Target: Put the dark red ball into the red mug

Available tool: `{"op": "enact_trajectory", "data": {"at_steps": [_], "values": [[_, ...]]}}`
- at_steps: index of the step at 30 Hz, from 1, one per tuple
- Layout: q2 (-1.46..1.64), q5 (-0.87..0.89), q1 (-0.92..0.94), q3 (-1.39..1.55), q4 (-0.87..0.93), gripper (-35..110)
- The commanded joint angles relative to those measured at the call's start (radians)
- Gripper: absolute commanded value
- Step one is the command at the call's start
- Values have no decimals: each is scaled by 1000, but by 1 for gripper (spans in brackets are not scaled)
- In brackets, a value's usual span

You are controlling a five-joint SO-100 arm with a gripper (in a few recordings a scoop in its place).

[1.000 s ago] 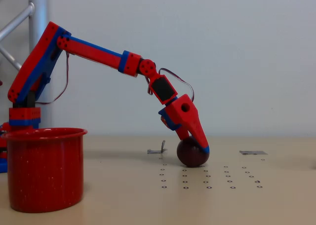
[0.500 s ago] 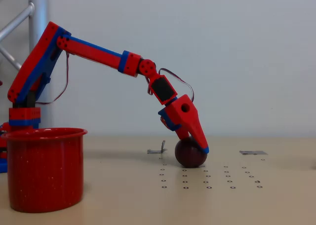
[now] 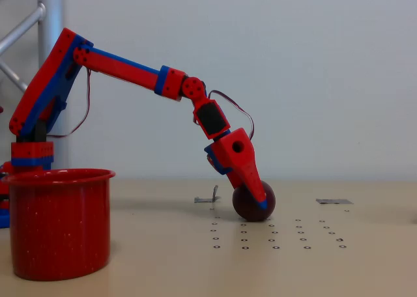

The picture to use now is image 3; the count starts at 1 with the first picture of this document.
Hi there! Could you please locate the curled grey tape piece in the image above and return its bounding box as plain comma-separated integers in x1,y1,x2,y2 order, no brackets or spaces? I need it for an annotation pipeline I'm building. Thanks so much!
194,184,222,204

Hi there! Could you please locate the red enamel mug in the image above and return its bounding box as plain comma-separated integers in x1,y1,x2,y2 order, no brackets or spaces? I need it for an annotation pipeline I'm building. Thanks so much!
1,168,117,282

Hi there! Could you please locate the red upper arm cable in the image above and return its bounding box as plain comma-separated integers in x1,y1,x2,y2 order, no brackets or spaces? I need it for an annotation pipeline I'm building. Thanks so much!
48,68,93,139

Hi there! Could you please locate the dark purple plum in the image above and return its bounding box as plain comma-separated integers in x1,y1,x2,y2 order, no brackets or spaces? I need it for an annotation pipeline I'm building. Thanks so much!
231,179,277,222

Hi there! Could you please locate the flat grey tape piece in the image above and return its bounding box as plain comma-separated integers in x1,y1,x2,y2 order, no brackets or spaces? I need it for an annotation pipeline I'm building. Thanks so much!
315,198,354,206

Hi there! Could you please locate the red wrist servo cable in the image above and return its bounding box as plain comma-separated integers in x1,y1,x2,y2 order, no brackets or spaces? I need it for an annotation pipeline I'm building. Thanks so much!
207,89,255,140

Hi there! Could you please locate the silver metal truss frame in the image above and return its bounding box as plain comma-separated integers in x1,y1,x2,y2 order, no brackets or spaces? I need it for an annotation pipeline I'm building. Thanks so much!
0,0,70,171

